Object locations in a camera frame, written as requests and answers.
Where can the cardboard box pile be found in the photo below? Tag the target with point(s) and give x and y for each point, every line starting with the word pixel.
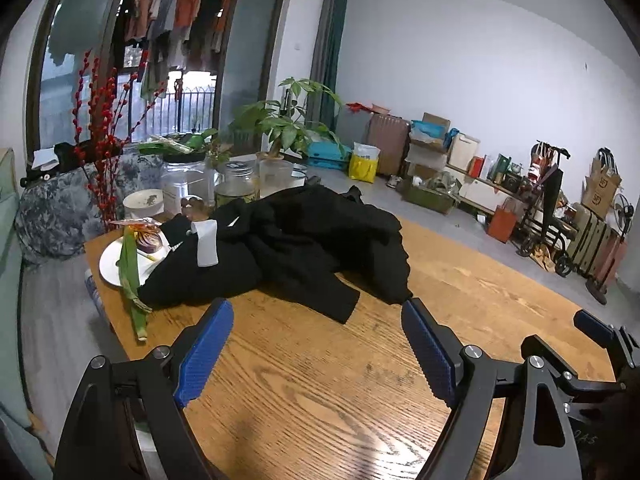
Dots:
pixel 427 145

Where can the green crate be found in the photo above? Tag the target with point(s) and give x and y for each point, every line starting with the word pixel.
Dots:
pixel 430 195

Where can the yellow shopping bag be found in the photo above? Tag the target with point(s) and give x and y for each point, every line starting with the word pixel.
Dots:
pixel 362 165

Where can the grey suitcase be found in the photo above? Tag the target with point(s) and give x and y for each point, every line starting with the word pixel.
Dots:
pixel 352 127

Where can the orange paper bag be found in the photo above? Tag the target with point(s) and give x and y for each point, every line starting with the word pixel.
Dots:
pixel 502 222

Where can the frosted glass plant pot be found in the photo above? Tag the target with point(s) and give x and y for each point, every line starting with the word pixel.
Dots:
pixel 275 175

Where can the green leek stalk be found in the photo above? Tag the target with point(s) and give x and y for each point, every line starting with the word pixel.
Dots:
pixel 129 280

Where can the green gift bag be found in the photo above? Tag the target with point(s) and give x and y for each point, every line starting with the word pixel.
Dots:
pixel 502 167

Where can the olive suitcase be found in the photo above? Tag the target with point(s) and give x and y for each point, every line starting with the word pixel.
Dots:
pixel 587 237

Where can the row of hanging clothes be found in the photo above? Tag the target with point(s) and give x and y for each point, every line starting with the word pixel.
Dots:
pixel 165 15

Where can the glass jar with green contents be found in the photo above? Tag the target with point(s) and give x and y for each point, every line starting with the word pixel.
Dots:
pixel 235 185

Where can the black knit cardigan white cuffs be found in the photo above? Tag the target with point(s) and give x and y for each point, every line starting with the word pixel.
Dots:
pixel 320 240

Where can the white plate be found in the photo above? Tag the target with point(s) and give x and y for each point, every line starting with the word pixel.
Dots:
pixel 107 260

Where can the black trolley cart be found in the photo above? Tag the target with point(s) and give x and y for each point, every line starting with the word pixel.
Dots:
pixel 550 200

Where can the green packet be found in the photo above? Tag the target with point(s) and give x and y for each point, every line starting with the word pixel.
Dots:
pixel 170 146

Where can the printed cardboard boxes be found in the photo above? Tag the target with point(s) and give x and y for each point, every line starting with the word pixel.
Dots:
pixel 600 185

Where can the wrapped red onion half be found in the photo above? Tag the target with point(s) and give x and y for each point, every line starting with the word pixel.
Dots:
pixel 150 241

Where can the black standing fan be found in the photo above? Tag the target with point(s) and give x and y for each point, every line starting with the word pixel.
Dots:
pixel 622 207

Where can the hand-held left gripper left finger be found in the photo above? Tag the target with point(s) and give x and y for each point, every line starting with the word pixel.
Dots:
pixel 202 355

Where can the clear plastic jar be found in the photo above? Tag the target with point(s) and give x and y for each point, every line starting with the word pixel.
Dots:
pixel 187 185

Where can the brown dried fruits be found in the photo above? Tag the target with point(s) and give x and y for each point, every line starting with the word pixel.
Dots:
pixel 192 206

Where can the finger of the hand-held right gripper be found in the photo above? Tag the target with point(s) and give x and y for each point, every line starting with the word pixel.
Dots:
pixel 555 355
pixel 595 325

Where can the white flat box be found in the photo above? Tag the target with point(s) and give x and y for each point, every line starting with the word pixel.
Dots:
pixel 462 152

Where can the grey teal curtain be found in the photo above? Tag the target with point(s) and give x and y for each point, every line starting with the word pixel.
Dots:
pixel 327 45

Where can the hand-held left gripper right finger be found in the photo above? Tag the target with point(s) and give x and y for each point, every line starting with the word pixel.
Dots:
pixel 430 355

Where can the red berry branches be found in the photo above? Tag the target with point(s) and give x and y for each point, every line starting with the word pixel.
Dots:
pixel 100 125

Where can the pale green sofa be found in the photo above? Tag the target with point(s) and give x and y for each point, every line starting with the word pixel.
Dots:
pixel 10 260

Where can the pink suitcase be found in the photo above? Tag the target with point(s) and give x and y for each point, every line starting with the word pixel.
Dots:
pixel 387 142

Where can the white bowl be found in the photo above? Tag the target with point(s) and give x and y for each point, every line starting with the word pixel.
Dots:
pixel 145 200

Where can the teal suitcase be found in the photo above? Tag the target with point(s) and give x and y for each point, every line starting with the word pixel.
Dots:
pixel 325 155

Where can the red gift box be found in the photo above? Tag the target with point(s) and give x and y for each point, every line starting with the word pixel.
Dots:
pixel 476 166

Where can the grey floral cushion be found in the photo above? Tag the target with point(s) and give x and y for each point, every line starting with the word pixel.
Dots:
pixel 55 210

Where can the pair of shoes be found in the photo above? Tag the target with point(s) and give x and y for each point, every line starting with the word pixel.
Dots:
pixel 392 181

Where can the balcony railing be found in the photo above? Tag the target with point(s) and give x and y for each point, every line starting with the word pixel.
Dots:
pixel 195 107

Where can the brown suitcase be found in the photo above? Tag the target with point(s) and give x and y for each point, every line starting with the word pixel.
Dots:
pixel 612 260

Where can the white low cabinet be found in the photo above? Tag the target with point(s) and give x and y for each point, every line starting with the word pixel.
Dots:
pixel 480 192

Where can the black bag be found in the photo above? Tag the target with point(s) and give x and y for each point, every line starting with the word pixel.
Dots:
pixel 65 157

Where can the green money tree plant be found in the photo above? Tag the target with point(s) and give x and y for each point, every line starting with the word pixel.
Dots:
pixel 285 120

